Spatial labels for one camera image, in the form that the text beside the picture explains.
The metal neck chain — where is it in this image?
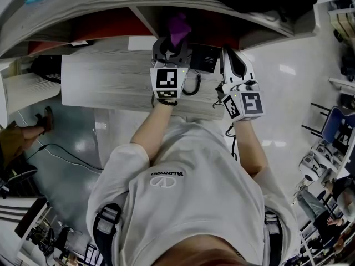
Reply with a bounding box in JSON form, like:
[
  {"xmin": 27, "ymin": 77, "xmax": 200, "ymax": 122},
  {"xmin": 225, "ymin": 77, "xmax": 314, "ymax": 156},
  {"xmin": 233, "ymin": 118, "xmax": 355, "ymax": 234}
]
[{"xmin": 229, "ymin": 245, "xmax": 245, "ymax": 260}]

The black round seat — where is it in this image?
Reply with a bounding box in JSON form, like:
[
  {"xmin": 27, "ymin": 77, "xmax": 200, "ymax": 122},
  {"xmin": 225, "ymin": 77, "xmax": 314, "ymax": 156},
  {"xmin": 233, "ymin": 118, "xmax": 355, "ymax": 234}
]
[{"xmin": 0, "ymin": 162, "xmax": 38, "ymax": 199}]

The black bead bracelet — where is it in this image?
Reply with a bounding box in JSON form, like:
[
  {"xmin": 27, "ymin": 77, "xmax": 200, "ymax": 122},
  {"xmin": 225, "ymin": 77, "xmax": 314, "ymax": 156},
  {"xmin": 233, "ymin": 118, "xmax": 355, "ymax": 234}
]
[{"xmin": 157, "ymin": 98, "xmax": 179, "ymax": 107}]

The wooden shelf unit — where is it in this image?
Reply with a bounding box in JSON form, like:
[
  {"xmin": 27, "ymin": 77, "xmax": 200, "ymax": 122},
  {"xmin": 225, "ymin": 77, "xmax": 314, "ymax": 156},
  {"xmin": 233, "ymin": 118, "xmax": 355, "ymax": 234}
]
[{"xmin": 0, "ymin": 0, "xmax": 320, "ymax": 60}]

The black office chair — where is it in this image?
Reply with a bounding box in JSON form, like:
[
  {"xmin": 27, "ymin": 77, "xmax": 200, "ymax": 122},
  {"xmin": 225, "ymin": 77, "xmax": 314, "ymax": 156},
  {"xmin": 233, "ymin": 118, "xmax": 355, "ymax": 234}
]
[{"xmin": 340, "ymin": 54, "xmax": 355, "ymax": 83}]

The white robot device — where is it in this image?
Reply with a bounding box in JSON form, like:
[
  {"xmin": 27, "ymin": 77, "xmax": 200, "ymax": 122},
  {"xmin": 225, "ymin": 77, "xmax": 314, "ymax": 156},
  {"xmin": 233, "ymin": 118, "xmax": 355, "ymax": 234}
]
[
  {"xmin": 299, "ymin": 154, "xmax": 328, "ymax": 182},
  {"xmin": 312, "ymin": 143, "xmax": 338, "ymax": 163}
]

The blue chair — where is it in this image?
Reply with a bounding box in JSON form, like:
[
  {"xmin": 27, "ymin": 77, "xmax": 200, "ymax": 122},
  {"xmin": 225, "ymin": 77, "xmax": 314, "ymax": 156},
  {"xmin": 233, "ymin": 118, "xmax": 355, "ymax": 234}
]
[{"xmin": 302, "ymin": 103, "xmax": 355, "ymax": 149}]

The person's right forearm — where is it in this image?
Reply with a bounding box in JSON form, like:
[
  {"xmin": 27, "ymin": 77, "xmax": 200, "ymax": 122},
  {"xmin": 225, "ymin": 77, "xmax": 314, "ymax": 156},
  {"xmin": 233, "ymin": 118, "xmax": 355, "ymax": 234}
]
[{"xmin": 232, "ymin": 119, "xmax": 270, "ymax": 177}]

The white wheeled cart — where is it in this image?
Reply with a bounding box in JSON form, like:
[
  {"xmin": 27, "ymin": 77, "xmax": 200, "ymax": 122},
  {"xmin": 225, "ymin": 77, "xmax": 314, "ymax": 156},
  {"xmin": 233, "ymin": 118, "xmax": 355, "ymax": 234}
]
[{"xmin": 328, "ymin": 0, "xmax": 355, "ymax": 38}]

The black backpack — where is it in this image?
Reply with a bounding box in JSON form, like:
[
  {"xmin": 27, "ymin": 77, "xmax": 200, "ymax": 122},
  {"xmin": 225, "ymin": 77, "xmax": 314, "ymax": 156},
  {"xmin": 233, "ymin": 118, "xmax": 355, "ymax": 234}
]
[{"xmin": 30, "ymin": 55, "xmax": 62, "ymax": 84}]

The white round table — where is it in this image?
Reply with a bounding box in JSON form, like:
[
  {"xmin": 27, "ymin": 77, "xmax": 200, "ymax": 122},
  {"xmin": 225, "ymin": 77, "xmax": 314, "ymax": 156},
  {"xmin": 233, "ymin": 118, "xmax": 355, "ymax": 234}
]
[{"xmin": 0, "ymin": 70, "xmax": 62, "ymax": 129}]

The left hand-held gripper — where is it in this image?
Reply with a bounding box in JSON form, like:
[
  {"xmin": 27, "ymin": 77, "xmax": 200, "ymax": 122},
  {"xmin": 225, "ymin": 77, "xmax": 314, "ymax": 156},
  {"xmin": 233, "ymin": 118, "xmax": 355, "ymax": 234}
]
[{"xmin": 149, "ymin": 37, "xmax": 192, "ymax": 100}]

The black flat box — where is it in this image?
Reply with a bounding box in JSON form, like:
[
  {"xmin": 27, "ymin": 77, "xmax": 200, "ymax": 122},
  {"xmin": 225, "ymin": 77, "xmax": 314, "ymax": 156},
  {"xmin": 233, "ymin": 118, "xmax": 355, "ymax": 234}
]
[{"xmin": 190, "ymin": 43, "xmax": 220, "ymax": 73}]

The purple wiping cloth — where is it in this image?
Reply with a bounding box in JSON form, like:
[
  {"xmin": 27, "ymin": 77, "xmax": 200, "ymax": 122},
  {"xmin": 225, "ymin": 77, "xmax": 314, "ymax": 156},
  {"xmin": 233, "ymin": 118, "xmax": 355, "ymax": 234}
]
[{"xmin": 167, "ymin": 12, "xmax": 193, "ymax": 46}]

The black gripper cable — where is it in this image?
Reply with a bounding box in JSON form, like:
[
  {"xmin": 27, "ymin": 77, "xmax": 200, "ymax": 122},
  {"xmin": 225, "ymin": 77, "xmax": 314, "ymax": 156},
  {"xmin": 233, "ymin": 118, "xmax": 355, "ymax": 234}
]
[{"xmin": 212, "ymin": 100, "xmax": 239, "ymax": 162}]

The person's white t-shirt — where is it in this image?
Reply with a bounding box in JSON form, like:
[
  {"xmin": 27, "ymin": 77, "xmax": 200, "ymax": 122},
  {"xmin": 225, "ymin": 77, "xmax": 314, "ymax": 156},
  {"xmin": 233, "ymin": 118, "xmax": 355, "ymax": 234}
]
[{"xmin": 85, "ymin": 119, "xmax": 300, "ymax": 266}]

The black coiled cable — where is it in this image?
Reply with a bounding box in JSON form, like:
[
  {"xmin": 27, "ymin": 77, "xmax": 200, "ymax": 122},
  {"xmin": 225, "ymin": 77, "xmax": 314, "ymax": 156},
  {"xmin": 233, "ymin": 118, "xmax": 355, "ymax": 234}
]
[{"xmin": 181, "ymin": 68, "xmax": 203, "ymax": 96}]

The white paper sheet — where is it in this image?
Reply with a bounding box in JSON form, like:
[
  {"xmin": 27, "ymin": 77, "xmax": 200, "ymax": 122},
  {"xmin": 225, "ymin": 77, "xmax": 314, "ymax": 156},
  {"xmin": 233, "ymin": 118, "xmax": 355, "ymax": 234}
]
[{"xmin": 128, "ymin": 35, "xmax": 158, "ymax": 52}]

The black harness strap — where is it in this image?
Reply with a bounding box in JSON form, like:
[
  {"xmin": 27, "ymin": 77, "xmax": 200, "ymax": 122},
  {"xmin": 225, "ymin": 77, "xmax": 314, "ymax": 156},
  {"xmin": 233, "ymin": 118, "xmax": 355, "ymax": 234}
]
[
  {"xmin": 263, "ymin": 209, "xmax": 283, "ymax": 266},
  {"xmin": 93, "ymin": 203, "xmax": 123, "ymax": 266}
]

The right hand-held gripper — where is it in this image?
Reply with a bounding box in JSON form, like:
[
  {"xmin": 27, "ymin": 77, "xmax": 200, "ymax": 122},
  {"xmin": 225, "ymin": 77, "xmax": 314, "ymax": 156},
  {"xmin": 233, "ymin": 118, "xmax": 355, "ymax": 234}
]
[{"xmin": 215, "ymin": 46, "xmax": 266, "ymax": 121}]

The person's left forearm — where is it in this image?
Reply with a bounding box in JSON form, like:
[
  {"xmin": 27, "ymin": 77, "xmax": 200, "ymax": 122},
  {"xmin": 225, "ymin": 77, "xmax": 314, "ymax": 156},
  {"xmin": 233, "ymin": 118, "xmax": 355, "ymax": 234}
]
[{"xmin": 130, "ymin": 103, "xmax": 174, "ymax": 167}]

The person's head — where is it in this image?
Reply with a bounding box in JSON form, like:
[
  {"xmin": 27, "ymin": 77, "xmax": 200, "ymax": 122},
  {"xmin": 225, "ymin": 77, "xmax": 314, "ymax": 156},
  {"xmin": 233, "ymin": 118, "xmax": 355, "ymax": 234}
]
[{"xmin": 159, "ymin": 237, "xmax": 250, "ymax": 266}]

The black floor cable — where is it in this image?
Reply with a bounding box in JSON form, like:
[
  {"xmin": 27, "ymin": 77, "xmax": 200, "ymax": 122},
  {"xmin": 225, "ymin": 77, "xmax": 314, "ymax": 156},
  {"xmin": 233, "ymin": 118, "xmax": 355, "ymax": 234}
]
[{"xmin": 23, "ymin": 142, "xmax": 105, "ymax": 171}]

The light wood-grain table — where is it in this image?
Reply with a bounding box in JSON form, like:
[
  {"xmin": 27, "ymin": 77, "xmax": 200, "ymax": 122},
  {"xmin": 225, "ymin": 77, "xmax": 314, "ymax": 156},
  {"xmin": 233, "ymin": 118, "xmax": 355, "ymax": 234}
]
[{"xmin": 60, "ymin": 34, "xmax": 226, "ymax": 121}]

